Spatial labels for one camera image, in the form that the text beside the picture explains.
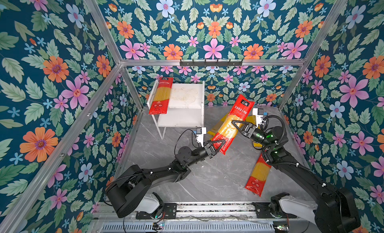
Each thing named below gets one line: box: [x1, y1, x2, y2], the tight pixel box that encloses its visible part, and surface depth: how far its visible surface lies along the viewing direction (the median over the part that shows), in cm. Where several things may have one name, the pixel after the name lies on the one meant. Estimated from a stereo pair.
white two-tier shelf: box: [147, 78, 205, 140], surface depth 84 cm
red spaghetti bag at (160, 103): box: [148, 77, 174, 115], surface depth 78 cm
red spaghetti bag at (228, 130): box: [211, 94, 255, 155], surface depth 69 cm
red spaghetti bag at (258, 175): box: [245, 153, 272, 198], surface depth 84 cm
